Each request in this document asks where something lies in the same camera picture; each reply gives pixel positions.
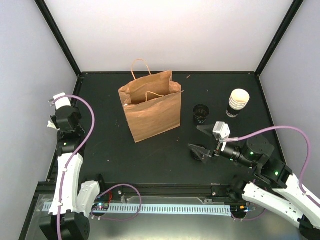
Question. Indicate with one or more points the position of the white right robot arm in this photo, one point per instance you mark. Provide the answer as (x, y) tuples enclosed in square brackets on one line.
[(282, 193)]

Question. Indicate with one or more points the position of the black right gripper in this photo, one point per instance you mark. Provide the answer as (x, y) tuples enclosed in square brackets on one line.
[(205, 152)]

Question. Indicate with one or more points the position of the white slotted cable duct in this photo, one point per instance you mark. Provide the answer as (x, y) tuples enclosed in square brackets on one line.
[(167, 209)]

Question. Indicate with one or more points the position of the white wooden stirrers in glass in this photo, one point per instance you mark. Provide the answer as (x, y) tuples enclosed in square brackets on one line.
[(51, 125)]

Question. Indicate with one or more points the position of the black frame post right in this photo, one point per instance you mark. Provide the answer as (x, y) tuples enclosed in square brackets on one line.
[(286, 22)]

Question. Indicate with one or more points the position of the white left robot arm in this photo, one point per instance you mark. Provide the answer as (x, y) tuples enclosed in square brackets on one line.
[(68, 216)]

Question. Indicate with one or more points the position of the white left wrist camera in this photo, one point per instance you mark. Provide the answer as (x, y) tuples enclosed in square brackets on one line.
[(60, 100)]

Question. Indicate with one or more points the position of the black frame post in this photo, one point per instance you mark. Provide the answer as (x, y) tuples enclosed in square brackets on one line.
[(286, 22), (47, 15)]

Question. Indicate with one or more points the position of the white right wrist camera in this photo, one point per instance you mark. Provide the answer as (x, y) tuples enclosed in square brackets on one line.
[(221, 131)]

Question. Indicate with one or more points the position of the right small circuit board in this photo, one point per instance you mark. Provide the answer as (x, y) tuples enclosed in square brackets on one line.
[(242, 208)]

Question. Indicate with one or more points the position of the small circuit board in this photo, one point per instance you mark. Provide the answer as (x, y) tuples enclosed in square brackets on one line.
[(100, 206), (242, 208)]

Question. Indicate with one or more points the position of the stack of black paper cups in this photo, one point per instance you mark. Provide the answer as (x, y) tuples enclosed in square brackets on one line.
[(238, 100)]

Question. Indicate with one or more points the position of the left small circuit board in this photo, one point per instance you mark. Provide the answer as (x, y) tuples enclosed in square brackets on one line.
[(100, 206)]

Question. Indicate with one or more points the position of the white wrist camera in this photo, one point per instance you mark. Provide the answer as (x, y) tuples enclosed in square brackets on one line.
[(60, 100), (221, 131)]

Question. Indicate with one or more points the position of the black front aluminium rail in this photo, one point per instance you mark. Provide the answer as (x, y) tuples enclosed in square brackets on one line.
[(216, 192)]

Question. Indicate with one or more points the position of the black frame post left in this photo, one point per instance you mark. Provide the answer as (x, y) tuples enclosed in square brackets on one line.
[(47, 15)]

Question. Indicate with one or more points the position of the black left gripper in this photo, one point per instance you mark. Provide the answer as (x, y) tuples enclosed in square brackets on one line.
[(54, 119)]

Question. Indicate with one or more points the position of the brown paper bag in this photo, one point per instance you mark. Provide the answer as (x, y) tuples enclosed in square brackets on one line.
[(155, 103)]

